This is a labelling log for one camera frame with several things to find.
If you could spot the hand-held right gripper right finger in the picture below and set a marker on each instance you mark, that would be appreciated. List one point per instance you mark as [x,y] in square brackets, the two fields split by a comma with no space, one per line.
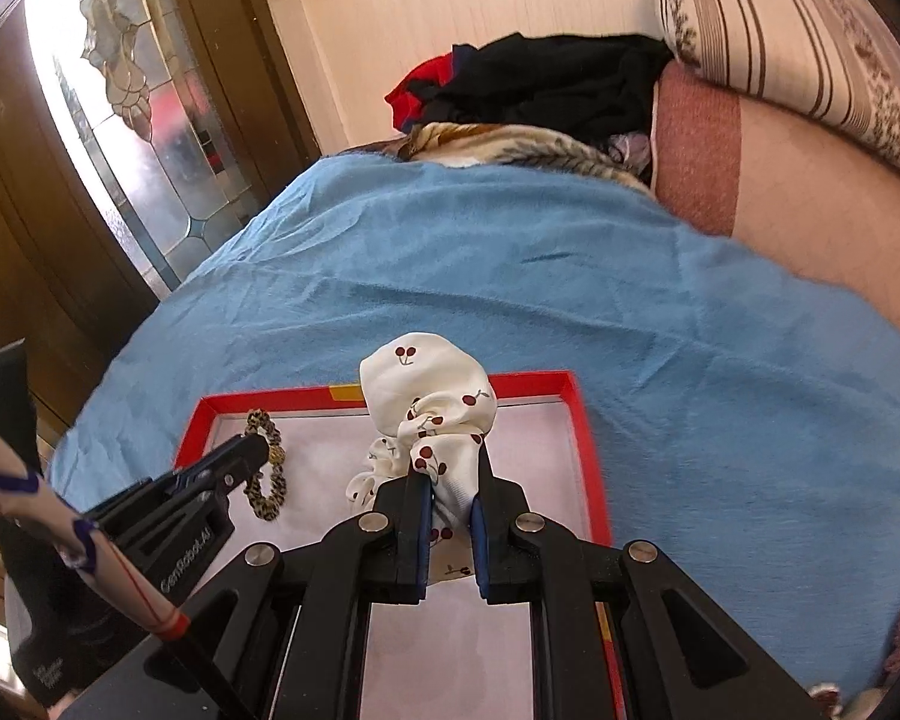
[479,547]

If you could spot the wooden door with stained glass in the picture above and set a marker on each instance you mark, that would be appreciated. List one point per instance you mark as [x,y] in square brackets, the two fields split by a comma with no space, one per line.
[105,127]

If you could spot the red cloth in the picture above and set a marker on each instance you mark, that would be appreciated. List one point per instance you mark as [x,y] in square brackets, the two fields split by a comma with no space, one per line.
[412,94]

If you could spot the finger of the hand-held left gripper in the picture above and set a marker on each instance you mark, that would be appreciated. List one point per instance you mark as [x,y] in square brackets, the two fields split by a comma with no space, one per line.
[236,481]
[232,454]

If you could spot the gold brown patterned scarf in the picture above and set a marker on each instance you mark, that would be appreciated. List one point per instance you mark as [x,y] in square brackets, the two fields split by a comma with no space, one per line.
[510,146]

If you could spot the pink pillow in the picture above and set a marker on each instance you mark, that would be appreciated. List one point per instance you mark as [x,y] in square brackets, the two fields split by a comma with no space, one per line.
[795,180]

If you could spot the striped floral pillow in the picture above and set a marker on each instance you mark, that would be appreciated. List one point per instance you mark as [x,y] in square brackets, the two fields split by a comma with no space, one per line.
[787,37]

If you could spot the black clothing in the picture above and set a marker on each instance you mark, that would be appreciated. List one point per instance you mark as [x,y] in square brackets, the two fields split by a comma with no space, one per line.
[555,82]

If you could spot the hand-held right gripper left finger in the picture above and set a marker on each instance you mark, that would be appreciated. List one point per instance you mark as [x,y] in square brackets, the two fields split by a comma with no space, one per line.
[422,540]

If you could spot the white cherry print scrunchie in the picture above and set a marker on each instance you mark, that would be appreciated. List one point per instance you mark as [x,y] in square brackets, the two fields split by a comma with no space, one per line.
[427,390]

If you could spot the beige rod with blue marks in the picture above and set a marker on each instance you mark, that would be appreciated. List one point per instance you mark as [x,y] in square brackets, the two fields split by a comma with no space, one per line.
[45,511]

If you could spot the red cardboard box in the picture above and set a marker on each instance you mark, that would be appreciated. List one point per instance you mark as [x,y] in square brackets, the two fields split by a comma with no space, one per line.
[330,435]

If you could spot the blue blanket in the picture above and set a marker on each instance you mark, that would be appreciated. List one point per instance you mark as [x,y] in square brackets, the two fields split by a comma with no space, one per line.
[495,262]

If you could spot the lilac cloth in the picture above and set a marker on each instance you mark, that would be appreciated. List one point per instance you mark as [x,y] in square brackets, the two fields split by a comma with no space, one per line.
[631,148]

